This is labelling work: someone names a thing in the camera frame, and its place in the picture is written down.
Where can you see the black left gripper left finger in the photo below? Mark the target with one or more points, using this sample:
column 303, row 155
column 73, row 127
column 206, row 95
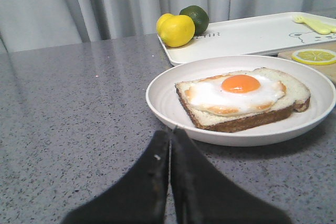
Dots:
column 139, row 196

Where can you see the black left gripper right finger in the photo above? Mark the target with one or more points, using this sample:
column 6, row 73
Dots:
column 202, row 194

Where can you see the white round plate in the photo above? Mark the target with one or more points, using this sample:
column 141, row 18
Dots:
column 162, row 99

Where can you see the fried egg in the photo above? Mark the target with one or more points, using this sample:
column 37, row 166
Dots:
column 235, row 94

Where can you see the bread slice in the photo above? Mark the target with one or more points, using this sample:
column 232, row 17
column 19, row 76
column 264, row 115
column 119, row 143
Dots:
column 296, row 99

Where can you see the white bear tray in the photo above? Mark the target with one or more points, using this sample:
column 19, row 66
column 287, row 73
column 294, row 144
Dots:
column 261, row 35

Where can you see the yellow lemon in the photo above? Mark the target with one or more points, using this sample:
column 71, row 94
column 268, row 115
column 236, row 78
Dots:
column 175, row 30

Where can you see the green lime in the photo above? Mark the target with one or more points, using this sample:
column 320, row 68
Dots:
column 199, row 17

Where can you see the lemon slice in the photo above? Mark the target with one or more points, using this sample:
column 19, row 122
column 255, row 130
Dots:
column 317, row 57

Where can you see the wooden cutting board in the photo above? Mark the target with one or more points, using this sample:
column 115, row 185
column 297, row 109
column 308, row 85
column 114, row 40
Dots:
column 327, row 70

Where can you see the yellow plastic fork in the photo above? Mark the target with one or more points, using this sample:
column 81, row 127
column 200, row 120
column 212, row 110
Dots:
column 301, row 19

